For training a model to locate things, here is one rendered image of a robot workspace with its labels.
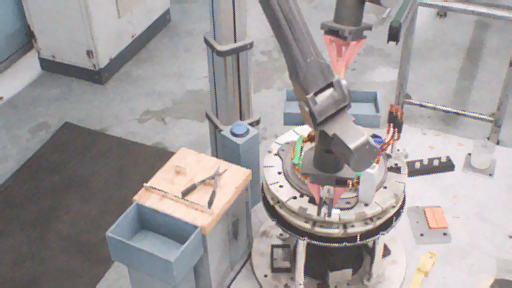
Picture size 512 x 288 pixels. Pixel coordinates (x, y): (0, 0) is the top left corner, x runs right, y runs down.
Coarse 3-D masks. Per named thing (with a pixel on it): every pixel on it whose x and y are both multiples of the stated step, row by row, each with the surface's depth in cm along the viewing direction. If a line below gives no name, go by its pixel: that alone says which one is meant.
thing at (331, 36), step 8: (328, 32) 129; (336, 32) 129; (328, 40) 129; (336, 40) 128; (328, 48) 130; (344, 48) 127; (352, 48) 128; (344, 56) 129; (336, 64) 131; (344, 64) 130
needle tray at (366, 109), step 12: (288, 96) 175; (360, 96) 174; (372, 96) 174; (288, 108) 174; (360, 108) 173; (372, 108) 173; (288, 120) 168; (300, 120) 167; (360, 120) 166; (372, 120) 166
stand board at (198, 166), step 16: (176, 160) 152; (192, 160) 152; (208, 160) 152; (160, 176) 148; (176, 176) 148; (192, 176) 148; (224, 176) 148; (240, 176) 148; (144, 192) 144; (176, 192) 144; (192, 192) 144; (208, 192) 144; (224, 192) 144; (160, 208) 140; (176, 208) 140; (192, 208) 140; (224, 208) 141; (208, 224) 136
